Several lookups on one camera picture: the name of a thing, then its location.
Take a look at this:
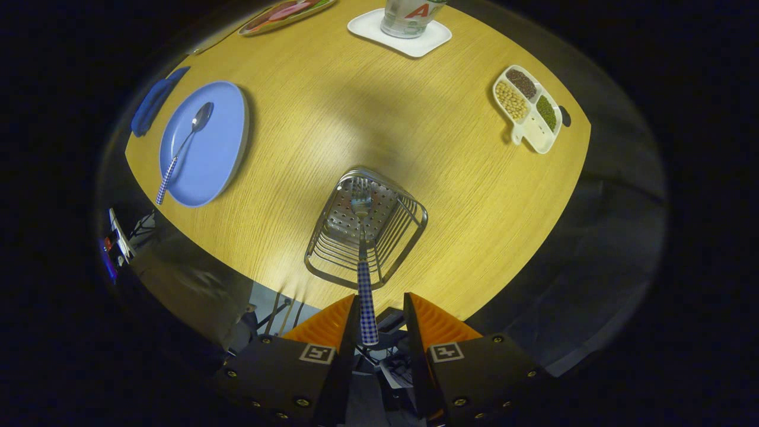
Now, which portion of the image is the white oval food plate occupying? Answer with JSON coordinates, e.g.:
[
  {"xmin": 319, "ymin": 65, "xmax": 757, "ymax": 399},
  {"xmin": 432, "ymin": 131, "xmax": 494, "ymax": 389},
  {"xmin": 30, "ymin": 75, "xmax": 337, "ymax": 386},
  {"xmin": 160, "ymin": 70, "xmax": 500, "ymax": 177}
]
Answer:
[{"xmin": 238, "ymin": 0, "xmax": 337, "ymax": 37}]

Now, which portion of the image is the blue folded towel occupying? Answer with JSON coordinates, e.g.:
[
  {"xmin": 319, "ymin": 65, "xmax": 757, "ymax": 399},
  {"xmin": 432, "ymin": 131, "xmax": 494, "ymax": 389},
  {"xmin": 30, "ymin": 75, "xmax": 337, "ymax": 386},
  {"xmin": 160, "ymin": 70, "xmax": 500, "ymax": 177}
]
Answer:
[{"xmin": 131, "ymin": 66, "xmax": 191, "ymax": 138}]

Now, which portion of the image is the fork with checked handle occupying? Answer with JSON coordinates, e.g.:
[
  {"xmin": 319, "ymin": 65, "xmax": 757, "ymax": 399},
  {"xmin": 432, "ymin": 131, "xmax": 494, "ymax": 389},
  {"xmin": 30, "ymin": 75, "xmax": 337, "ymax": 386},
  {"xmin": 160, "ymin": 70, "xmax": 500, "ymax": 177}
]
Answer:
[{"xmin": 350, "ymin": 178, "xmax": 380, "ymax": 346}]

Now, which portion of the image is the pink ham slice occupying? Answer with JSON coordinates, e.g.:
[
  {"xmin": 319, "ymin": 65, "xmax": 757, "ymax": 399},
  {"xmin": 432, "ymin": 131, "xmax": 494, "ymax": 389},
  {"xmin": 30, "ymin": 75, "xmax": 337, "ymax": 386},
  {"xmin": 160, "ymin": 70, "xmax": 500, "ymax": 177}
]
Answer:
[{"xmin": 267, "ymin": 0, "xmax": 309, "ymax": 21}]

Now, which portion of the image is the white square coaster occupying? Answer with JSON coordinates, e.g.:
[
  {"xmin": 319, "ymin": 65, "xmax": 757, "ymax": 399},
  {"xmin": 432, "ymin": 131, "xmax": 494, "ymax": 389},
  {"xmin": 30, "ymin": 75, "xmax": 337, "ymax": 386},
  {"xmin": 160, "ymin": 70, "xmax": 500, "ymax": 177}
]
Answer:
[{"xmin": 347, "ymin": 8, "xmax": 452, "ymax": 58}]

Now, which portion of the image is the purple device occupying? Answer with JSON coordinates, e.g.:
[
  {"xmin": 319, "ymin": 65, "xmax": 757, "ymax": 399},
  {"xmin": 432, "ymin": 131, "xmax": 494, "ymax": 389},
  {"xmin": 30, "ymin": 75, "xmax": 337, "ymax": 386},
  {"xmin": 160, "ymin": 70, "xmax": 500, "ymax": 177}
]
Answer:
[{"xmin": 100, "ymin": 237, "xmax": 119, "ymax": 284}]

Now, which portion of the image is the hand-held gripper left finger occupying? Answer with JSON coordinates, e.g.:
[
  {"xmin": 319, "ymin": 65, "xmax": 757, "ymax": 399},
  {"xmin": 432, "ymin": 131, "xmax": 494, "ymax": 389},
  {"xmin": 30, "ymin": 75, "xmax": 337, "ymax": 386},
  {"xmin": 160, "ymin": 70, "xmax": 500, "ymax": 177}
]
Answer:
[{"xmin": 216, "ymin": 295, "xmax": 361, "ymax": 427}]

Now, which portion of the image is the person's leg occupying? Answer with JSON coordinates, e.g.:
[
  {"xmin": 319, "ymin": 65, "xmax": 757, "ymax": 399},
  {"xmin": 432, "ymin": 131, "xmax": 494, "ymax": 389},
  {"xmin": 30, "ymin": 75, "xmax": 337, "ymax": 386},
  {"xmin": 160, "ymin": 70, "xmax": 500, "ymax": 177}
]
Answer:
[{"xmin": 129, "ymin": 228, "xmax": 257, "ymax": 350}]

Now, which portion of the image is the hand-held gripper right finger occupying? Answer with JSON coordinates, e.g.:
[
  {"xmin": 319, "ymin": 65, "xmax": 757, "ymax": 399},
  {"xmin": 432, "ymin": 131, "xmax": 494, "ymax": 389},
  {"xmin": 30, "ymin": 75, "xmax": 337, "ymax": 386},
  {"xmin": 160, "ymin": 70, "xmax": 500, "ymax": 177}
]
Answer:
[{"xmin": 403, "ymin": 292, "xmax": 540, "ymax": 427}]

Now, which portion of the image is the blue round plate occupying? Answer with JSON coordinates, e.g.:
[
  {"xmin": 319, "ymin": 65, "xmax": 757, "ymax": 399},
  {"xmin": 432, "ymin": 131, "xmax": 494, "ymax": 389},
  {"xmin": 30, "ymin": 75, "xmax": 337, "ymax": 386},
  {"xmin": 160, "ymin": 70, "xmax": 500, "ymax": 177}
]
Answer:
[{"xmin": 159, "ymin": 81, "xmax": 250, "ymax": 208}]

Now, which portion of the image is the metal wire rack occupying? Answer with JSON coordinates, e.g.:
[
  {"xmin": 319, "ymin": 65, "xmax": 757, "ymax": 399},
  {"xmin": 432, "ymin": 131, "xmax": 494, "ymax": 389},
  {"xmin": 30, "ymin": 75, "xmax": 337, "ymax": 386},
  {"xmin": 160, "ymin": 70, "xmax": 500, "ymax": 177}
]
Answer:
[{"xmin": 304, "ymin": 168, "xmax": 429, "ymax": 291}]

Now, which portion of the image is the white drink bottle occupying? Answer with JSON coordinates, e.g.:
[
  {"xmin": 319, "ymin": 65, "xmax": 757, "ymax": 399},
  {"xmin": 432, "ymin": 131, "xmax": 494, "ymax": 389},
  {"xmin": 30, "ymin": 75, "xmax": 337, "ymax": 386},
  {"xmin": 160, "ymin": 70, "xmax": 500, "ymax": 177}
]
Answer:
[{"xmin": 381, "ymin": 0, "xmax": 448, "ymax": 39}]

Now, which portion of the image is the white panel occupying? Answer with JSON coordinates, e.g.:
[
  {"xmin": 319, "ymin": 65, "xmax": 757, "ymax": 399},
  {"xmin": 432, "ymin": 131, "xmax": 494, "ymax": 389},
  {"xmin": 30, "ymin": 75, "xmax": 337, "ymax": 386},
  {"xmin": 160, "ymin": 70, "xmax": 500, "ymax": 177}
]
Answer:
[{"xmin": 109, "ymin": 208, "xmax": 136, "ymax": 265}]

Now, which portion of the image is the spoon with checked handle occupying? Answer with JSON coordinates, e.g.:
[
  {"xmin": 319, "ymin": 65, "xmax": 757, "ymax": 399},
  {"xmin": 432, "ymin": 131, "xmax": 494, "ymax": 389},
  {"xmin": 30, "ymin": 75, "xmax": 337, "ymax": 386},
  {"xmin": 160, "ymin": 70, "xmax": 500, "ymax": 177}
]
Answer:
[{"xmin": 155, "ymin": 102, "xmax": 214, "ymax": 206}]

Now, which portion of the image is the white divided bean dish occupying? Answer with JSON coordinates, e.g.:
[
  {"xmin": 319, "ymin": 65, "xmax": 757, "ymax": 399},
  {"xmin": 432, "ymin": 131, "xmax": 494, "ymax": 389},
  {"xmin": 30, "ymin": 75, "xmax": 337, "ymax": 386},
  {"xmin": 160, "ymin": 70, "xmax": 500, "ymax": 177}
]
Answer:
[{"xmin": 493, "ymin": 65, "xmax": 563, "ymax": 154}]

